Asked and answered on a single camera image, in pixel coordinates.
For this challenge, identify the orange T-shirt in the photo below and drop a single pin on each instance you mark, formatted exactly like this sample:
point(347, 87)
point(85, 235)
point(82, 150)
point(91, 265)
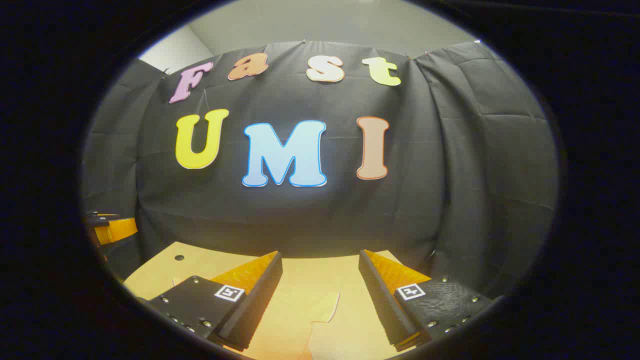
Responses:
point(320, 340)

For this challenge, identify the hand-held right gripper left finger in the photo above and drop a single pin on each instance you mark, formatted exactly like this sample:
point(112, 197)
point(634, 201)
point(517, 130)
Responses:
point(255, 305)

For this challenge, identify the black backdrop cloth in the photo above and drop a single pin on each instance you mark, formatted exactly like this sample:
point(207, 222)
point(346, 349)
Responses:
point(450, 175)

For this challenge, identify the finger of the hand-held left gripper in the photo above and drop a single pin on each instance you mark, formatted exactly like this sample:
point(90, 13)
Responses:
point(117, 230)

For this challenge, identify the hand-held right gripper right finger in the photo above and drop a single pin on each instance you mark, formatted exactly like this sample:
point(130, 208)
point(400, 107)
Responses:
point(382, 305)

